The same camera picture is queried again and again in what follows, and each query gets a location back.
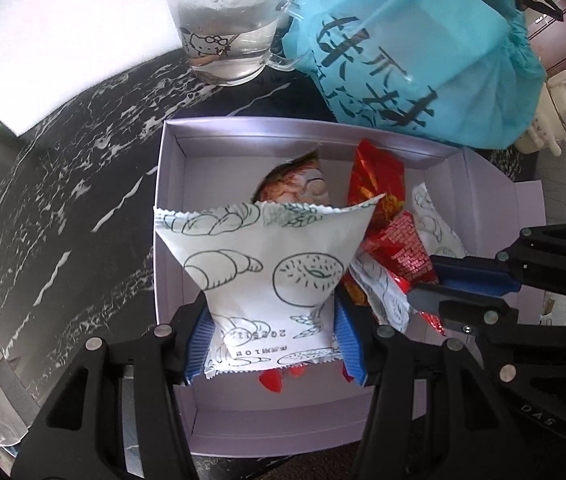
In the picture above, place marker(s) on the lilac cardboard box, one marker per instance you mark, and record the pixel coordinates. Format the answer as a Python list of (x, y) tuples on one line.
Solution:
[(273, 427)]

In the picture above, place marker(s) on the glass mug with cartoon print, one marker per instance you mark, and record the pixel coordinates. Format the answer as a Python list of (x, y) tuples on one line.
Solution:
[(223, 25)]

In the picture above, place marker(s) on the white foam board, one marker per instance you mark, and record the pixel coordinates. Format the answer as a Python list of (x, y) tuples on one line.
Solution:
[(63, 35)]

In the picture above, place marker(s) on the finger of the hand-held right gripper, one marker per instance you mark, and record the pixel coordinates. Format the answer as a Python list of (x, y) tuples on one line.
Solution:
[(438, 300), (478, 272)]

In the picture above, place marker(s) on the brown snack packet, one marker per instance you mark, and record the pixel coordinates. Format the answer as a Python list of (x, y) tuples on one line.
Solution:
[(293, 180)]

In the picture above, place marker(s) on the white printed bread packet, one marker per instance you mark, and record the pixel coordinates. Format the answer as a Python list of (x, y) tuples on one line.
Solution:
[(430, 220), (263, 270)]

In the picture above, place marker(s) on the red gold-print candy packet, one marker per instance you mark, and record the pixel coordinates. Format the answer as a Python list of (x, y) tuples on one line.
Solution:
[(375, 170)]

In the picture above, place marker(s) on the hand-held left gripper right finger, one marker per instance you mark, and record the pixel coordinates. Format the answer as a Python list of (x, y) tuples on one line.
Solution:
[(349, 345)]

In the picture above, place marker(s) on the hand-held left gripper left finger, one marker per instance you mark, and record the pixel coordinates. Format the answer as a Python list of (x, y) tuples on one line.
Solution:
[(198, 345)]

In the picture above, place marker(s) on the red brick-pattern snack packet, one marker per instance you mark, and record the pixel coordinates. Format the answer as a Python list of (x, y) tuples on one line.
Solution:
[(403, 252)]

